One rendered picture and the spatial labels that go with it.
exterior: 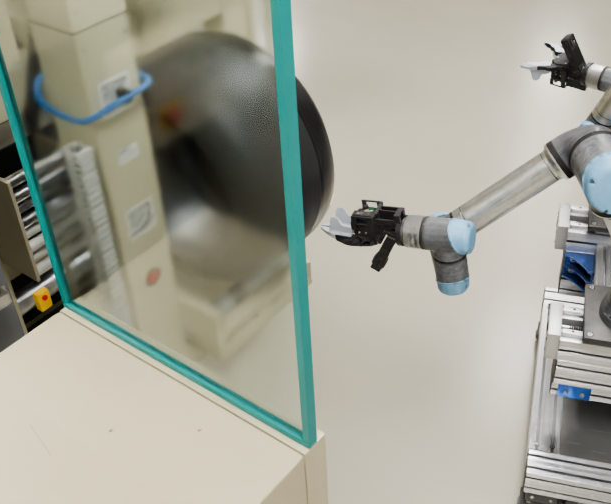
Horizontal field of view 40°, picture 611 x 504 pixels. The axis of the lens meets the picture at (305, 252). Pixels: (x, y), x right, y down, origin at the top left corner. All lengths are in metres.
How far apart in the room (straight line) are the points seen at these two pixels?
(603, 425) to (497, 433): 0.38
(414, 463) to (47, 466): 1.74
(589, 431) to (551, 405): 0.13
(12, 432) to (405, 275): 2.40
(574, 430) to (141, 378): 1.66
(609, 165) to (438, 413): 1.42
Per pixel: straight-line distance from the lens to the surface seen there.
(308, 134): 1.89
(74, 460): 1.31
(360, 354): 3.19
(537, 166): 1.97
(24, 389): 1.43
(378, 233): 1.93
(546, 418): 2.73
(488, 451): 2.92
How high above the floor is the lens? 2.24
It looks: 38 degrees down
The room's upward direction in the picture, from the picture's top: 3 degrees counter-clockwise
